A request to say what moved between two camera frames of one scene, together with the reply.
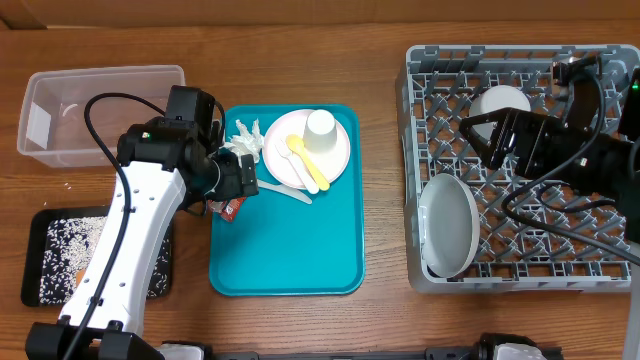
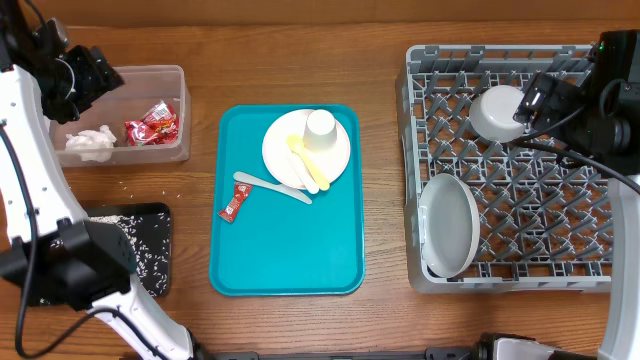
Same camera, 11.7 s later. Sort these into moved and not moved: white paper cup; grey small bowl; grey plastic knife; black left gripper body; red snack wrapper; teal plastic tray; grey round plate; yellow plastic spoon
Moved: red snack wrapper; black left gripper body
Not moved: grey small bowl; white paper cup; yellow plastic spoon; teal plastic tray; grey round plate; grey plastic knife
